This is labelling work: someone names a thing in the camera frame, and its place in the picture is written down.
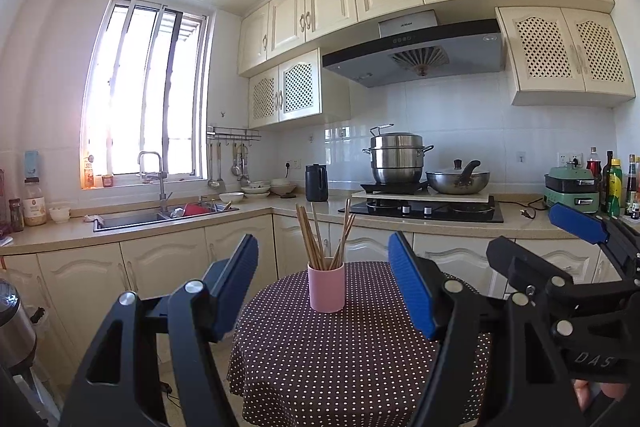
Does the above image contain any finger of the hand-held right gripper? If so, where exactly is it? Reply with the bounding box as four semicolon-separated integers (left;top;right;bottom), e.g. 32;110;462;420
547;202;640;280
486;236;640;380

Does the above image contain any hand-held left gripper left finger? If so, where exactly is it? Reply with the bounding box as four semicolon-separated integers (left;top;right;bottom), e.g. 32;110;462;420
59;234;260;427

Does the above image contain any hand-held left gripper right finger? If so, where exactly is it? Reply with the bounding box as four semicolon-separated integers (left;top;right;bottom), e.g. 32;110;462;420
387;231;588;427

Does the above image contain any bundle of wooden chopsticks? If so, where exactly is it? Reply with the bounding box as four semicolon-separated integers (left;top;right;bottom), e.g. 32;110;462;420
295;202;357;272

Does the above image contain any pink cup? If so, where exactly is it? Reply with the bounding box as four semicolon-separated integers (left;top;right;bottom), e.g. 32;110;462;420
307;261;346;313

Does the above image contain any person's right hand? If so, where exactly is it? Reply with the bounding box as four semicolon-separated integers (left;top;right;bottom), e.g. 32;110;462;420
572;378;630;413

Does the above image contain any green electric cooker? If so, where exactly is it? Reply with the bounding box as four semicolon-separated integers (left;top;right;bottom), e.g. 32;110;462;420
544;164;601;214

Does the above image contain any green yellow bottle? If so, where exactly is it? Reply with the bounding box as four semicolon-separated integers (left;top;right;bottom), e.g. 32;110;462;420
607;158;626;217

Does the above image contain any red cap sauce bottle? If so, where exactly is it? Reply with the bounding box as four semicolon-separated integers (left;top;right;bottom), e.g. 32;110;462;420
586;147;602;188

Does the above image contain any dark glass bottle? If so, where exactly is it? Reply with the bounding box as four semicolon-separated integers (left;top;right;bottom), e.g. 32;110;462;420
602;150;616;212

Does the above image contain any brown sauce bottle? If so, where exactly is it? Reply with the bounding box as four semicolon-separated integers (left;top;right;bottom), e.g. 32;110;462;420
625;154;638;208

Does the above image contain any beige stone countertop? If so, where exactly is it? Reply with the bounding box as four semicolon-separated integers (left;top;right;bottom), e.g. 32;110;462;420
0;194;640;258

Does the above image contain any black glass gas hob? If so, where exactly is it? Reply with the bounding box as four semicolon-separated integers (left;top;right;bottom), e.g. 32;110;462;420
337;196;505;224

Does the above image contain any steel ladle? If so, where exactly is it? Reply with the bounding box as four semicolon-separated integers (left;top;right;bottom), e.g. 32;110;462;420
207;142;221;188

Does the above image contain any steel wok with lid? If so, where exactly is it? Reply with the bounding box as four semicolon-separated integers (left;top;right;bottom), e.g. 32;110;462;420
426;159;492;196

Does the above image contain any brown polka-dot tablecloth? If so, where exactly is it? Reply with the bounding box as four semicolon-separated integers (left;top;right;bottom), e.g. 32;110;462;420
227;261;496;427

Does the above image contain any steel sink faucet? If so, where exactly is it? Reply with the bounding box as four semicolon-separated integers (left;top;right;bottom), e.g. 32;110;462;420
137;151;173;214

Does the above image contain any black electric kettle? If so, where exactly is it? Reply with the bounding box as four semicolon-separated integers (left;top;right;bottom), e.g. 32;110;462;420
305;163;328;202

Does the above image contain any stainless steel sink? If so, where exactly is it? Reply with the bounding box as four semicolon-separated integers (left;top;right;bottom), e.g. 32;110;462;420
92;202;240;233

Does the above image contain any stainless steel steamer pot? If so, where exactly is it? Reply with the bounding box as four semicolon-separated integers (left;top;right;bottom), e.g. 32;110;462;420
362;123;435;185

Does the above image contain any large lattice door cabinet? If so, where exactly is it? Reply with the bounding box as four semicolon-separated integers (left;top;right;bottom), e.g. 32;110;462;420
495;6;637;108

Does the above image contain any small lattice door cabinet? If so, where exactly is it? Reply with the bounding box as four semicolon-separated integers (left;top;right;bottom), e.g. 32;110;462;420
248;48;323;130

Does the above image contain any kitchen window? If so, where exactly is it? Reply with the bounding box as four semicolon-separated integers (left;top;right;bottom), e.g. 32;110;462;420
80;0;211;190

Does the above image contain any grey range hood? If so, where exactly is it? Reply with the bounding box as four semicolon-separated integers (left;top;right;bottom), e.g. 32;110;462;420
321;9;506;88

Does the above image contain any labelled glass jar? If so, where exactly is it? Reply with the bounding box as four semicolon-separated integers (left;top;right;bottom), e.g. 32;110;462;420
23;177;47;227

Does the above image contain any stainless steel appliance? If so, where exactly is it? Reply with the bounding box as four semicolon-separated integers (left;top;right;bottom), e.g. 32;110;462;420
0;278;38;375

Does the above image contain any black power cord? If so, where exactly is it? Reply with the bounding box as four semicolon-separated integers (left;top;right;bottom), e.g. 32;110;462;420
515;202;548;220

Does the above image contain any wall utensil rail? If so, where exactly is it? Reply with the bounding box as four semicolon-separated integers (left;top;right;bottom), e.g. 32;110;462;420
206;125;262;142

